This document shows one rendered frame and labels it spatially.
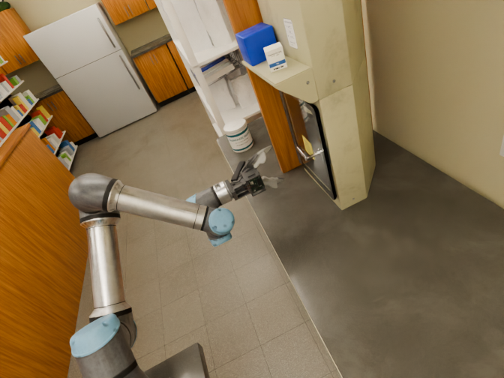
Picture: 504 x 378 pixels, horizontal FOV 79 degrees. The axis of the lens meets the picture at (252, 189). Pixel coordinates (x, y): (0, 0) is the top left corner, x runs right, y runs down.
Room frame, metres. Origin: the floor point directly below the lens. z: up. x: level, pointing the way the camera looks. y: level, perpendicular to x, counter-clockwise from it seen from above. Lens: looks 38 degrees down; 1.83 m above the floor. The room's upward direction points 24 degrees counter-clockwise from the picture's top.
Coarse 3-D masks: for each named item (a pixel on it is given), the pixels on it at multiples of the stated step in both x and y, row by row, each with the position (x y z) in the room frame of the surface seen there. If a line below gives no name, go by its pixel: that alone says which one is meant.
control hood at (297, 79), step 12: (288, 60) 0.92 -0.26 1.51; (264, 72) 0.91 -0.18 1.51; (276, 72) 0.87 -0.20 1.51; (288, 72) 0.83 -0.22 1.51; (300, 72) 0.79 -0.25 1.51; (312, 72) 0.79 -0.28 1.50; (276, 84) 0.79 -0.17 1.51; (288, 84) 0.79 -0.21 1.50; (300, 84) 0.79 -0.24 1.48; (312, 84) 0.79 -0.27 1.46; (300, 96) 0.79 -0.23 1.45; (312, 96) 0.79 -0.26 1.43
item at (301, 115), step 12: (288, 96) 1.02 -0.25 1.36; (288, 108) 1.06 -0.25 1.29; (300, 108) 0.92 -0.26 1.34; (312, 108) 0.81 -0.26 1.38; (300, 120) 0.95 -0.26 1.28; (312, 120) 0.84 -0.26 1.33; (300, 132) 0.99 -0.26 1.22; (312, 132) 0.86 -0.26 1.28; (300, 144) 1.03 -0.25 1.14; (312, 144) 0.89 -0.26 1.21; (324, 144) 0.80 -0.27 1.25; (300, 156) 1.08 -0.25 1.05; (324, 156) 0.80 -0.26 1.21; (312, 168) 0.96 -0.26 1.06; (324, 168) 0.83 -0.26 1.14; (324, 180) 0.85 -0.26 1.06
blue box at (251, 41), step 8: (256, 24) 1.10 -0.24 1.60; (264, 24) 1.05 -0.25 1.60; (240, 32) 1.08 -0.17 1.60; (248, 32) 1.04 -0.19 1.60; (256, 32) 1.00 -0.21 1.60; (264, 32) 1.00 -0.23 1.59; (272, 32) 1.00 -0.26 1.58; (240, 40) 1.04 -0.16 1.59; (248, 40) 1.00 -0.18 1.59; (256, 40) 1.00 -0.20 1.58; (264, 40) 1.00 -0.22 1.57; (272, 40) 1.00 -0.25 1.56; (240, 48) 1.08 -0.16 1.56; (248, 48) 1.00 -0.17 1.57; (256, 48) 1.00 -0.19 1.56; (248, 56) 1.00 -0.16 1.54; (256, 56) 1.00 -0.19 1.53; (264, 56) 1.00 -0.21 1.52
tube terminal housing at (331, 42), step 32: (288, 0) 0.85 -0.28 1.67; (320, 0) 0.80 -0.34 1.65; (352, 0) 0.88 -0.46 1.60; (320, 32) 0.80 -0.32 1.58; (352, 32) 0.85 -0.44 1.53; (320, 64) 0.79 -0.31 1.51; (352, 64) 0.82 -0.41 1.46; (320, 96) 0.79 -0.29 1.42; (352, 96) 0.80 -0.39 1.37; (352, 128) 0.80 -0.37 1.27; (352, 160) 0.80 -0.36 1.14; (352, 192) 0.80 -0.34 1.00
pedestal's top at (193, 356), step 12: (192, 348) 0.52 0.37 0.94; (168, 360) 0.52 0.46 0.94; (180, 360) 0.50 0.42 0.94; (192, 360) 0.49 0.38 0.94; (204, 360) 0.48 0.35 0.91; (144, 372) 0.51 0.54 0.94; (156, 372) 0.50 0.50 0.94; (168, 372) 0.48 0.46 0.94; (180, 372) 0.47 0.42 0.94; (192, 372) 0.45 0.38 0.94; (204, 372) 0.44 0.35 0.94
